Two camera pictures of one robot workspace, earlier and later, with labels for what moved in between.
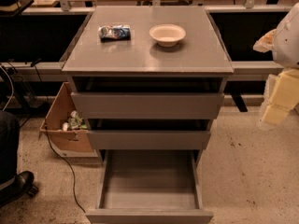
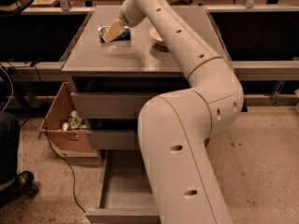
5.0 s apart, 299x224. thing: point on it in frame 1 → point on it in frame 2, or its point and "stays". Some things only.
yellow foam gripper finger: x=283 y=99 → x=130 y=15
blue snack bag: x=114 y=33 stays
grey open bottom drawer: x=149 y=187 stays
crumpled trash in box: x=75 y=121 stays
